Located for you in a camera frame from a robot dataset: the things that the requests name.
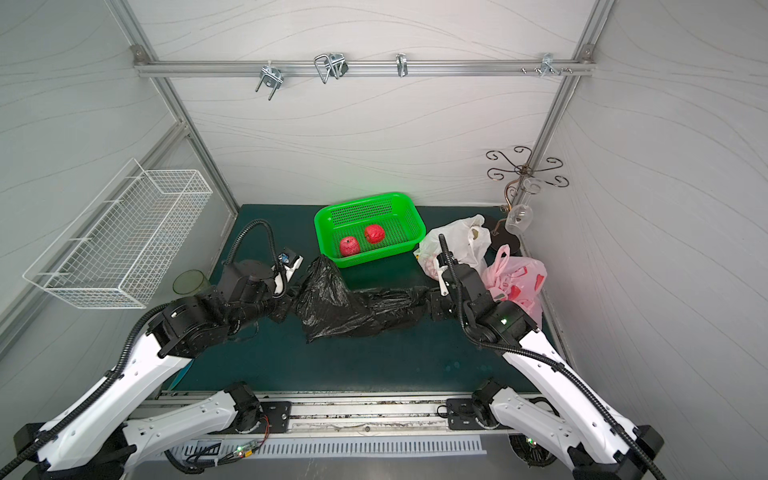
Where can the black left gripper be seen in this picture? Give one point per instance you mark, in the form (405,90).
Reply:
(282,306)

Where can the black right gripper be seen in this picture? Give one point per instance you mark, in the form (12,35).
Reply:
(441,303)

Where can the white printed plastic bag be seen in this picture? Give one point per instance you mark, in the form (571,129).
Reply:
(467,239)

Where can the red apple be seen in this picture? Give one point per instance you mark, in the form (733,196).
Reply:
(374,234)
(349,246)

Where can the black plastic bag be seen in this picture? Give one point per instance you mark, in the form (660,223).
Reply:
(328,308)

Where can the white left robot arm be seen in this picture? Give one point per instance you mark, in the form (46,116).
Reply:
(95,438)

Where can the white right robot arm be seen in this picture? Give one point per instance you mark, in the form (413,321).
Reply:
(568,420)

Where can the pink plastic bag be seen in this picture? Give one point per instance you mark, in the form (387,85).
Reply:
(517,279)

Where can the green translucent cup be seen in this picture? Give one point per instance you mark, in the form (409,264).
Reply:
(190,282)

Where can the clear glass on stand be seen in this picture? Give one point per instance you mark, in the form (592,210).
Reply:
(518,219)

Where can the green plastic basket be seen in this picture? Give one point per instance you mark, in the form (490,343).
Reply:
(395,212)

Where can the bronze curled hook stand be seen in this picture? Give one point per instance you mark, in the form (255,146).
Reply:
(522,182)

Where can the small metal hook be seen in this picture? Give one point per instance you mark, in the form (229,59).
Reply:
(401,65)

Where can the metal clamp hook left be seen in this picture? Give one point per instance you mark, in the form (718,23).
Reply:
(271,78)

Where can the metal clamp hook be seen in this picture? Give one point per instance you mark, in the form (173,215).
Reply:
(330,65)
(271,78)

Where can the metal clamp hook middle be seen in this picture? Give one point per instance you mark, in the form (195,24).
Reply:
(330,65)

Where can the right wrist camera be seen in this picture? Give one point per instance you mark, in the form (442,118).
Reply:
(444,279)

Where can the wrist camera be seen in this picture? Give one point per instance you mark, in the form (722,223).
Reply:
(444,279)
(290,262)

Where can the white wire basket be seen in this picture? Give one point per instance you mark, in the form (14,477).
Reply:
(115,253)

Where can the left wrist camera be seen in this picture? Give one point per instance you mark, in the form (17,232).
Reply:
(290,262)

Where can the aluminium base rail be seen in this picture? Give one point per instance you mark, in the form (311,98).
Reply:
(328,414)

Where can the metal bracket right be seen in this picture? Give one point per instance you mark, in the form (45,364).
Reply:
(547,67)

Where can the aluminium crossbar rail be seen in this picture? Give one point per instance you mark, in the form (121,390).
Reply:
(357,68)

